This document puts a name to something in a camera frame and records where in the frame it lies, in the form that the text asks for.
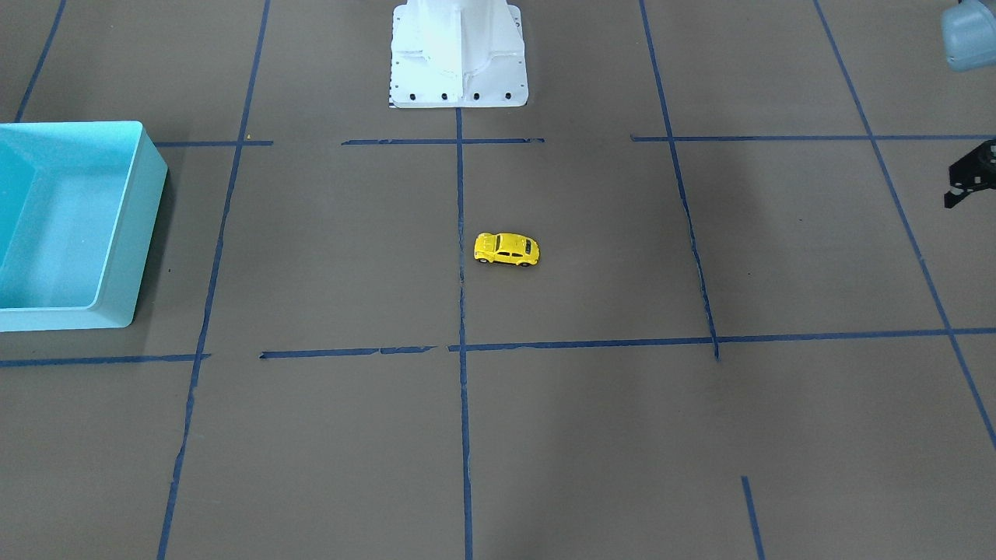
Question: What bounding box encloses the yellow beetle toy car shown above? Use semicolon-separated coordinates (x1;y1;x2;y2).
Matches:
473;233;541;267

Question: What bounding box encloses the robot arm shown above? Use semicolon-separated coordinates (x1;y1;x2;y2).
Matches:
942;1;995;72

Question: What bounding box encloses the teal plastic storage bin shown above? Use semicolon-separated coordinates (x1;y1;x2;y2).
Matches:
1;121;168;333

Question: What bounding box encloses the white camera stand post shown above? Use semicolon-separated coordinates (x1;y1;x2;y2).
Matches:
388;1;529;109

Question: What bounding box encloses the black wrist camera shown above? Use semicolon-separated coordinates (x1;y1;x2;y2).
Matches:
944;138;995;209

